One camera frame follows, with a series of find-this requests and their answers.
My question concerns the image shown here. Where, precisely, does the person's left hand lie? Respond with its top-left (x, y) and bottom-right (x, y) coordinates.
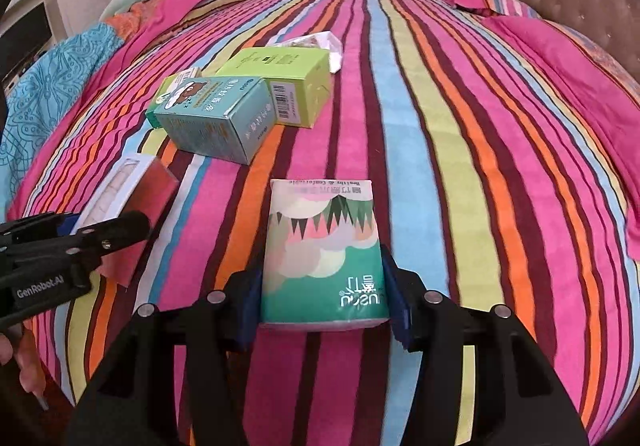
top-left (0, 330), bottom-right (47, 408)

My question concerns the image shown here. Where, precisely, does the clear crinkled plastic wrapper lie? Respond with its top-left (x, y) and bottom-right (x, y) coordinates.
top-left (265, 30), bottom-right (345, 74)

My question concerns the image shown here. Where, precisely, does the blue and pink quilt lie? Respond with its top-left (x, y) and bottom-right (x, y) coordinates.
top-left (0, 0), bottom-right (291, 187)

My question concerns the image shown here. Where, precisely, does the red and white box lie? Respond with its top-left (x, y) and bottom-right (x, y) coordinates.
top-left (75, 153), bottom-right (180, 287)

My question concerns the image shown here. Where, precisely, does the small green and white box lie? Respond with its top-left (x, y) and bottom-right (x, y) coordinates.
top-left (160, 67), bottom-right (203, 96)

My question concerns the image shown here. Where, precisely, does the green tissue packet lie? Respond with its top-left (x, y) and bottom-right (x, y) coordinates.
top-left (260, 178), bottom-right (391, 331)

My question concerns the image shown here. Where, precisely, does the striped bed sheet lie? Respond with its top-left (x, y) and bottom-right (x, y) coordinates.
top-left (5, 0), bottom-right (640, 446)

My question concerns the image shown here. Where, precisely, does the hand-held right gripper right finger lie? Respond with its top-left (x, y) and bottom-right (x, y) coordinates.
top-left (379, 245), bottom-right (591, 446)

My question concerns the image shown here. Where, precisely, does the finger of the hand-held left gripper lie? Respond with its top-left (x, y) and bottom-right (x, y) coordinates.
top-left (0, 214), bottom-right (82, 249)
top-left (0, 211), bottom-right (152, 277)

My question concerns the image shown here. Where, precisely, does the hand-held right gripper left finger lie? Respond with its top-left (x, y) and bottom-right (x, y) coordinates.
top-left (65, 268), bottom-right (266, 446)

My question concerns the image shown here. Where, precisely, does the teal cardboard box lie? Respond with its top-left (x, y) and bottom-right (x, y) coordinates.
top-left (146, 76), bottom-right (273, 165)

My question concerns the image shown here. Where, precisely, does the light green cardboard box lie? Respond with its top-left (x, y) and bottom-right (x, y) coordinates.
top-left (215, 47), bottom-right (333, 129)

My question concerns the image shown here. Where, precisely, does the black television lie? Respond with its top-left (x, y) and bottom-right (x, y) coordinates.
top-left (0, 3), bottom-right (53, 76)

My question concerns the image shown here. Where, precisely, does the large pink pillow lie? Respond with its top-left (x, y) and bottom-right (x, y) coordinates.
top-left (480, 16), bottom-right (640, 261)

